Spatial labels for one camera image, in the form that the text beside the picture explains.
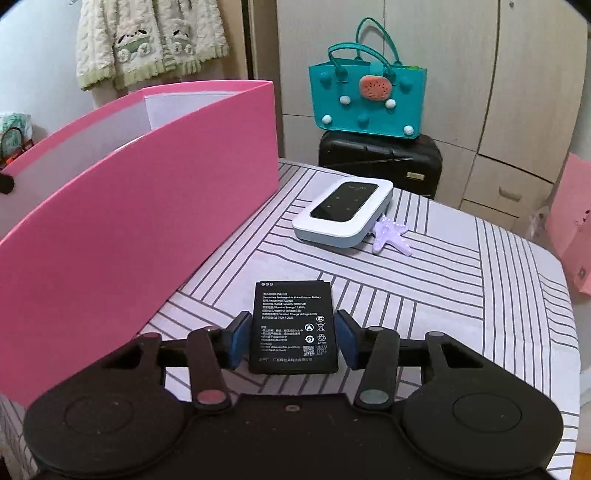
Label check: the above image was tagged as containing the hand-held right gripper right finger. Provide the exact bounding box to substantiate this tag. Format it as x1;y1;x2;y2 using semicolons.
335;309;499;411

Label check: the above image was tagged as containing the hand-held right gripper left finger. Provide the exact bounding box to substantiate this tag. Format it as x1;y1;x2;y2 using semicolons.
98;311;253;412

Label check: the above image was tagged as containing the black battery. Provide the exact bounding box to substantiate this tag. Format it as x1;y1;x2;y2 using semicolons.
249;280;339;376

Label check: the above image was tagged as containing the white pocket wifi router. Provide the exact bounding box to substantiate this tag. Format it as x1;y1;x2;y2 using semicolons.
292;178;394;250

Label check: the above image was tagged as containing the pink cardboard box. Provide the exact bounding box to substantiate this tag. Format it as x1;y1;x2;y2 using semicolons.
0;79;279;408

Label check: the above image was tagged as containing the tissue pack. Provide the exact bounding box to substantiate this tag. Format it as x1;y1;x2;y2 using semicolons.
0;112;34;139

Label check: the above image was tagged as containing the striped bed sheet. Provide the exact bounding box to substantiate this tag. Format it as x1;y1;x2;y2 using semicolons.
0;157;581;480

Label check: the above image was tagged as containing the purple starfish toy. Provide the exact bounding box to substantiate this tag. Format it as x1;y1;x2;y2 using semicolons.
372;219;413;256

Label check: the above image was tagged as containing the black suitcase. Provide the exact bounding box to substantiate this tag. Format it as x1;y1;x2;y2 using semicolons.
318;130;443;200

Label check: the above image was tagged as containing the fluffy white hanging garment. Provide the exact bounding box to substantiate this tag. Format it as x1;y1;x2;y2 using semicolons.
76;0;230;92

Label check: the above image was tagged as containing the teal felt tote bag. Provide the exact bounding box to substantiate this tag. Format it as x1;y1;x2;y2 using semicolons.
308;17;428;140

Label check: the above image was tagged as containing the pink paper bag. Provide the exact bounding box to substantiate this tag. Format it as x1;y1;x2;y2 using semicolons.
546;152;591;297

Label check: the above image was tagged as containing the pale wardrobe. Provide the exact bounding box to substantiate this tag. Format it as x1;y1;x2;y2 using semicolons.
249;0;588;241

